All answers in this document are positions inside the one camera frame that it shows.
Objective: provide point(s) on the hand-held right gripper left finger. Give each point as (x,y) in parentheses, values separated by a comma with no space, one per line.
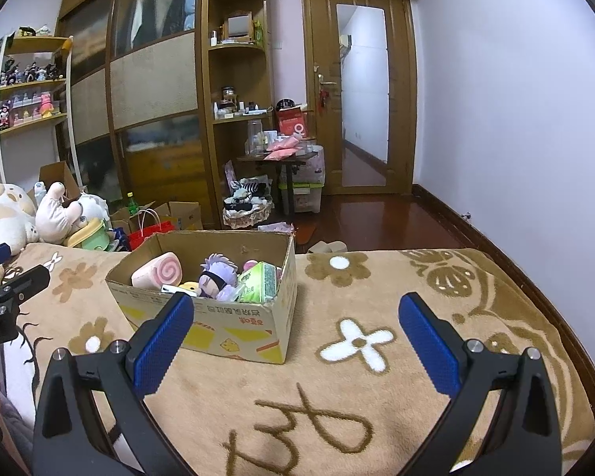
(163,342)

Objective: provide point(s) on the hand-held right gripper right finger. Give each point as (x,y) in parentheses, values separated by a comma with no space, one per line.
(429,342)

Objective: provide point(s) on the pink roll cake plush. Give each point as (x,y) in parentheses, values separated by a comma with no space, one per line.
(158,271)

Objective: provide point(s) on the pale-haired plush doll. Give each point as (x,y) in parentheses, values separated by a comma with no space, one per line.
(215,275)

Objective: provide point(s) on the cardboard box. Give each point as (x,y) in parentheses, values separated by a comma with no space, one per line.
(54,176)
(258,329)
(121,218)
(186,215)

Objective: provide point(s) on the green tissue packet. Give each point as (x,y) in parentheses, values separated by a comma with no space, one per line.
(258,282)

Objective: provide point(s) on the cream spotted plush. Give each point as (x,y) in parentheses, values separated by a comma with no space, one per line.
(2,218)

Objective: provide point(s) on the yellow plush toy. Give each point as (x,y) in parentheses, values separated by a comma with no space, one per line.
(189,287)

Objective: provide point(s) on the white plush with pink limbs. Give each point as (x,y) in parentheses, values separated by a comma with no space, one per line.
(54,215)

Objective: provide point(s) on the green and yellow plush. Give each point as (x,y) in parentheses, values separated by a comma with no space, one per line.
(89,238)

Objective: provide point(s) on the small blue white plush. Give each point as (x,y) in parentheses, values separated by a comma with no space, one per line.
(40,191)

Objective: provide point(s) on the white-haired blue-eyed plush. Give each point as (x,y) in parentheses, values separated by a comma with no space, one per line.
(94,210)

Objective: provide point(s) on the open cardboard box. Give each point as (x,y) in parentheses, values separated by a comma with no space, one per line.
(186,215)
(121,218)
(54,176)

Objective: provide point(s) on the red paper bag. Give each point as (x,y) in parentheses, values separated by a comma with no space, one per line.
(148,233)

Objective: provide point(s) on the person's grey clothing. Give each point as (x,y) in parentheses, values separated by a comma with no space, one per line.
(12,426)

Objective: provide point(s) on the pink plush toy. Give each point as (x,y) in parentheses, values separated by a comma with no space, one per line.
(251,264)

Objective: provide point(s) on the green bottle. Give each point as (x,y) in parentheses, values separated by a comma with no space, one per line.
(132,204)

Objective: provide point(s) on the yellow toy shelf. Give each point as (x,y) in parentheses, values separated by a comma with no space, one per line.
(29,131)

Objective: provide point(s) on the beige slippers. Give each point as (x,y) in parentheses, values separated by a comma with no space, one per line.
(327,247)

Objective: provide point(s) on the row of pink figurines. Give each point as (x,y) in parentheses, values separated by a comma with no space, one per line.
(29,111)

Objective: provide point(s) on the basket of clothes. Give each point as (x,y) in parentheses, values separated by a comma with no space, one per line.
(248,208)

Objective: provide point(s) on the row of dark figurines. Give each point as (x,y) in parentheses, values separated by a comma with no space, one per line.
(29,72)

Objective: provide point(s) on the clear plastic storage box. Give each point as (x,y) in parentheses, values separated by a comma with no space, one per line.
(307,183)

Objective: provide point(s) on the small dark table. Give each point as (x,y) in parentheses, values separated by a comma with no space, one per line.
(290,173)

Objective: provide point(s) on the wooden door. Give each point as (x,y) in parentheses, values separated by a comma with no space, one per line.
(322,158)

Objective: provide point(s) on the clear plastic jar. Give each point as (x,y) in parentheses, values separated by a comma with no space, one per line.
(254,136)

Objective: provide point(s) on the pink packets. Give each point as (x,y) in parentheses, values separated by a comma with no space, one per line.
(280,148)

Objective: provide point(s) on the wooden wardrobe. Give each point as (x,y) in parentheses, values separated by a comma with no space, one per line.
(148,84)

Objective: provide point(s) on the red gift bag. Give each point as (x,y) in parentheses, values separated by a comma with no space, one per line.
(292,123)

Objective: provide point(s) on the wooden corner shelf unit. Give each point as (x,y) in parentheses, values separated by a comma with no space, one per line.
(238,79)

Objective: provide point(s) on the small wooden mirror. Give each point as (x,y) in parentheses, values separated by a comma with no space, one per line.
(238,27)

